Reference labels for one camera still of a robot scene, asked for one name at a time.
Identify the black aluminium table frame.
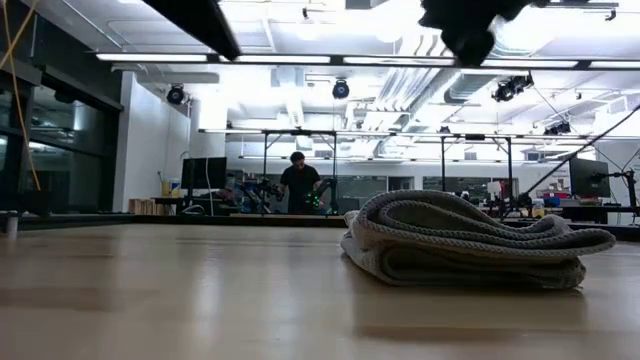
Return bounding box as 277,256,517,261
17,212,640,242

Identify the wooden crate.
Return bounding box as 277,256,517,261
128,198,162,216

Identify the small black ceiling lamp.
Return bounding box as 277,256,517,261
543,121,572,137

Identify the grey microfiber waffle towel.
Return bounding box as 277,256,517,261
339,188,617,291

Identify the yellow extension cable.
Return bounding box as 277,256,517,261
0,0,40,70
1,0,42,192

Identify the dark wall board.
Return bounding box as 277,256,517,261
422,175,494,195

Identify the black ceiling lamp cluster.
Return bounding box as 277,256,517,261
491,73,535,104

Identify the background robot with green lights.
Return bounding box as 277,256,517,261
304,177,340,216

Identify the black computer monitor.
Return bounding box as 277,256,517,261
568,156,612,199
180,156,228,191

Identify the small grey post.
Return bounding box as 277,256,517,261
3,210,20,239

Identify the person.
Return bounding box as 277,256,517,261
278,150,323,216

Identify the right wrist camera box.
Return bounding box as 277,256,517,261
418,0,451,30

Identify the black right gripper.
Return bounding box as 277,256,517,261
439,0,534,68

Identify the long black cable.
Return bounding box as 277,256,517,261
517,105,640,204

